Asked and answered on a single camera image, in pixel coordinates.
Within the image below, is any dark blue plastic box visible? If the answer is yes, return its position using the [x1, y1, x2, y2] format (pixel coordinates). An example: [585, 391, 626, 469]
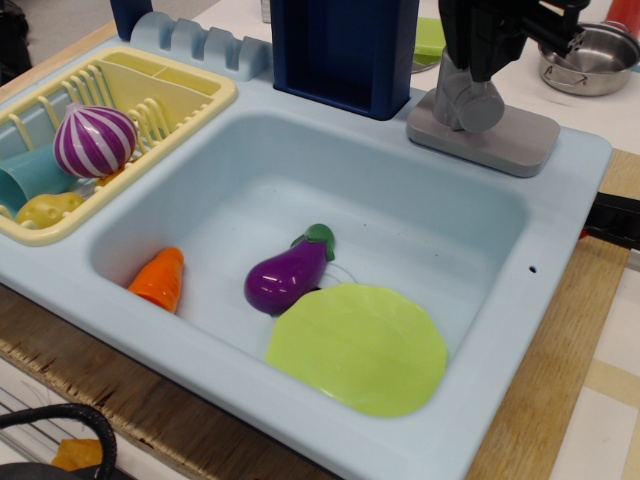
[270, 0, 419, 120]

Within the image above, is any yellow toy potato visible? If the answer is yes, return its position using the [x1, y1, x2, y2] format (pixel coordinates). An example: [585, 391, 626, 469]
[16, 192, 84, 229]

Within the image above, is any dark blue post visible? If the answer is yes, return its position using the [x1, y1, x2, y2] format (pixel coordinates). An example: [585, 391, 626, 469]
[110, 0, 153, 41]

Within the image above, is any red container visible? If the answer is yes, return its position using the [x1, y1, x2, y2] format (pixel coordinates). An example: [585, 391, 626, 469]
[606, 0, 640, 29]

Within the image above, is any grey toy faucet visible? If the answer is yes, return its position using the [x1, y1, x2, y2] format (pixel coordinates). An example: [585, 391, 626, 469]
[406, 51, 561, 178]

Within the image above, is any black clamp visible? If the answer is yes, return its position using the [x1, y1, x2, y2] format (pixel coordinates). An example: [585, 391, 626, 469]
[580, 192, 640, 250]

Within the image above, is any green plate in background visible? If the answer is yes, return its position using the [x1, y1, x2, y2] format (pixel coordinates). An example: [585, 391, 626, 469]
[414, 17, 446, 56]

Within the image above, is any light blue toy sink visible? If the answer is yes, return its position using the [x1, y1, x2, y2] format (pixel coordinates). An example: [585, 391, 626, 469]
[0, 11, 614, 480]

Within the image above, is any lime green plastic plate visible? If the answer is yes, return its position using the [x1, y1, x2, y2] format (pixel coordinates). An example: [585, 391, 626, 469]
[266, 283, 448, 418]

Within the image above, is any black braided cable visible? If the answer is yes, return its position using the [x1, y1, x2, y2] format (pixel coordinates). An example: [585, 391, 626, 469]
[0, 403, 118, 480]

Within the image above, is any stainless steel pot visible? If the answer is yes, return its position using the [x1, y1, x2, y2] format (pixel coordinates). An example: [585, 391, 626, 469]
[538, 23, 639, 97]

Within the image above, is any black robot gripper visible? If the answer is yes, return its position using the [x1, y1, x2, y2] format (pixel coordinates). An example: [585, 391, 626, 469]
[438, 0, 589, 82]

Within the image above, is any yellow dish rack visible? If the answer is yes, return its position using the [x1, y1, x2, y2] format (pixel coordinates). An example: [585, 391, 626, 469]
[1, 47, 237, 246]

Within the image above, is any teal plastic cup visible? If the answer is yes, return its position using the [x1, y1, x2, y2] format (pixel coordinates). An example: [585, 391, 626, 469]
[1, 144, 77, 216]

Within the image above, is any purple toy eggplant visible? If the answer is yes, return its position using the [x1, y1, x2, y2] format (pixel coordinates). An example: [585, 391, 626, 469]
[244, 224, 336, 315]

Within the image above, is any orange tape piece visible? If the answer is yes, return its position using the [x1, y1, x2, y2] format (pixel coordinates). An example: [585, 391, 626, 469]
[51, 439, 103, 472]

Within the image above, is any orange toy carrot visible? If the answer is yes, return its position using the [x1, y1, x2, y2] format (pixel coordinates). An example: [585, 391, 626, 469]
[127, 247, 184, 314]

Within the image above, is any purple striped toy onion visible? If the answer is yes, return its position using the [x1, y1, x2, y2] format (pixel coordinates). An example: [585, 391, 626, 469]
[53, 102, 138, 178]

